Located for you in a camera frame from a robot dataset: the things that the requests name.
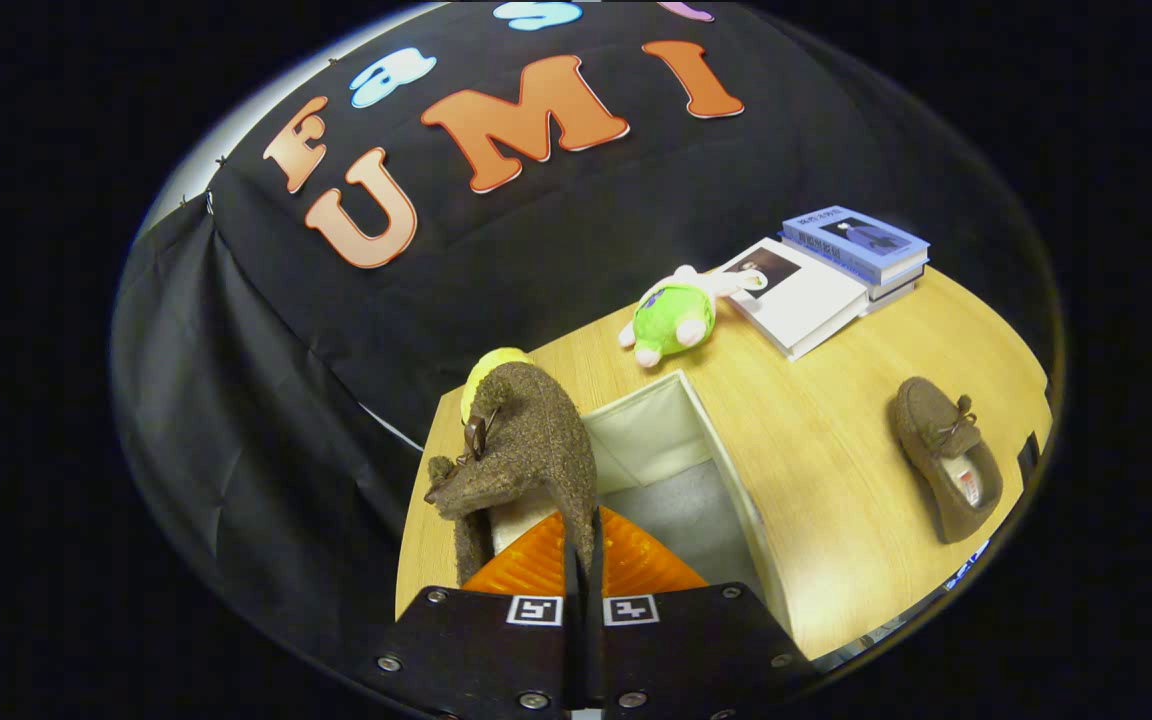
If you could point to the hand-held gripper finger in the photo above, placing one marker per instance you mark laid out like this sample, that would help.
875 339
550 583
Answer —
595 610
572 600

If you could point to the brown shoe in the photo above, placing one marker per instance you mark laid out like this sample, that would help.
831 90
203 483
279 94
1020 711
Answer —
536 440
931 420

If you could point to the grey fabric storage box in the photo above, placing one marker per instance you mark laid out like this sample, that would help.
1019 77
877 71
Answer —
656 430

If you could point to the yellow knitted plush ball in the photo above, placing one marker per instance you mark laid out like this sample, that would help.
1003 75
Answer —
486 365

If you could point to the green and pink plush toy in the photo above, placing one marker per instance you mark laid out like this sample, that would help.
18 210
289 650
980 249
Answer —
671 320

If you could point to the white book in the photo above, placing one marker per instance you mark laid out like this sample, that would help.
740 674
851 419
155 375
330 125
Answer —
806 300

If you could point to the black backdrop cloth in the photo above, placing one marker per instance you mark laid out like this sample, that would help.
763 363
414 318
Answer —
236 400

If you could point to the blue book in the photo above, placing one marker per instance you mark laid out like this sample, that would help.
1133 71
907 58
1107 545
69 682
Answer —
856 240

